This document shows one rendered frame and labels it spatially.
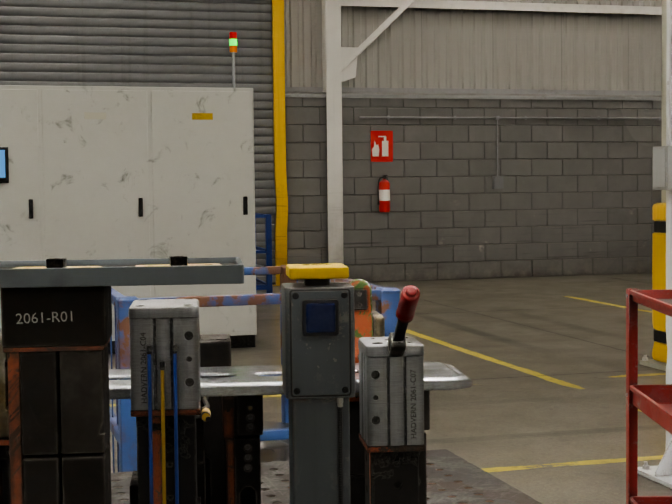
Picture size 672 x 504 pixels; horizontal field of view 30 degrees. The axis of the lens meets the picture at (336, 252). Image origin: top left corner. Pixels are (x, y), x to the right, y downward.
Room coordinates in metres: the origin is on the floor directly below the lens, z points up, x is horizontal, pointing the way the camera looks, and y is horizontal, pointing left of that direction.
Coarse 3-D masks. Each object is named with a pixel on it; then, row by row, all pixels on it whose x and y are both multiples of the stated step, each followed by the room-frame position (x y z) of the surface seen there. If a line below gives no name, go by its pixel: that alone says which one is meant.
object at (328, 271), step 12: (288, 264) 1.29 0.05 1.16; (300, 264) 1.29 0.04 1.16; (312, 264) 1.29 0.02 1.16; (324, 264) 1.29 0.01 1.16; (336, 264) 1.29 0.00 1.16; (288, 276) 1.26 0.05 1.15; (300, 276) 1.24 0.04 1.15; (312, 276) 1.25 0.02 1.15; (324, 276) 1.25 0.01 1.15; (336, 276) 1.25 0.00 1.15; (348, 276) 1.25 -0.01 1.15
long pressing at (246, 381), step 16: (208, 368) 1.66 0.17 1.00; (224, 368) 1.66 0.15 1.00; (240, 368) 1.66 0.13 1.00; (256, 368) 1.65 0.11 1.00; (272, 368) 1.65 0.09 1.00; (432, 368) 1.64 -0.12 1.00; (448, 368) 1.63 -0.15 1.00; (112, 384) 1.53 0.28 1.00; (128, 384) 1.51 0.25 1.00; (208, 384) 1.51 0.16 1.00; (224, 384) 1.51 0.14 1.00; (240, 384) 1.51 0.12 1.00; (256, 384) 1.51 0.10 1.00; (272, 384) 1.51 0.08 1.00; (432, 384) 1.53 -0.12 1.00; (448, 384) 1.53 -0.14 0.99; (464, 384) 1.54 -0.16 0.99
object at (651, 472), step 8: (656, 152) 5.19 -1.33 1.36; (664, 152) 5.12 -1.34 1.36; (656, 160) 5.19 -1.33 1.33; (664, 160) 5.12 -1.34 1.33; (656, 168) 5.19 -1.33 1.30; (664, 168) 5.12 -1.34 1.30; (656, 176) 5.19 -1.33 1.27; (664, 176) 5.12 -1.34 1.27; (656, 184) 5.18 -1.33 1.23; (664, 184) 5.12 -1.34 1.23; (664, 456) 5.17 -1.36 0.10; (664, 464) 5.17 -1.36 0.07; (640, 472) 5.26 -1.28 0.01; (648, 472) 5.23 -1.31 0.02; (656, 472) 5.16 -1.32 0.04; (664, 472) 5.17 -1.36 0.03; (656, 480) 5.13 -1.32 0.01; (664, 480) 5.09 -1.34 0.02
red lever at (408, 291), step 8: (408, 288) 1.30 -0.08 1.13; (416, 288) 1.31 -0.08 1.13; (400, 296) 1.31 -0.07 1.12; (408, 296) 1.30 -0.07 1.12; (416, 296) 1.30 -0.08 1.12; (400, 304) 1.32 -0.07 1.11; (408, 304) 1.31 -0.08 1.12; (416, 304) 1.31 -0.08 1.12; (400, 312) 1.33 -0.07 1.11; (408, 312) 1.32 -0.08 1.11; (400, 320) 1.34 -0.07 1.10; (408, 320) 1.34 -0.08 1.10; (400, 328) 1.37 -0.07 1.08; (392, 336) 1.40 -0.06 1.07; (400, 336) 1.38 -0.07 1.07; (392, 344) 1.39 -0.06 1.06; (400, 344) 1.39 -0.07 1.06; (392, 352) 1.40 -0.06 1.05; (400, 352) 1.40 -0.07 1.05
